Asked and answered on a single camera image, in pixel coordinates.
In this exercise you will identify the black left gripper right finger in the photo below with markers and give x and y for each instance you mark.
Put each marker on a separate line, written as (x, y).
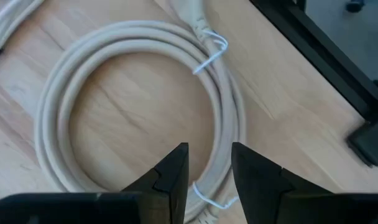
(260, 183)

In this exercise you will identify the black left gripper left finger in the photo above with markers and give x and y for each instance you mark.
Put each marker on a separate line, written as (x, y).
(173, 180)

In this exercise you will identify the black caster wheel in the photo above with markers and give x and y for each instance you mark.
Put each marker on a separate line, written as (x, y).
(355, 5)

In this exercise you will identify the black aluminium rig frame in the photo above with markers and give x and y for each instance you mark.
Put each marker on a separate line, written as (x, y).
(316, 46)

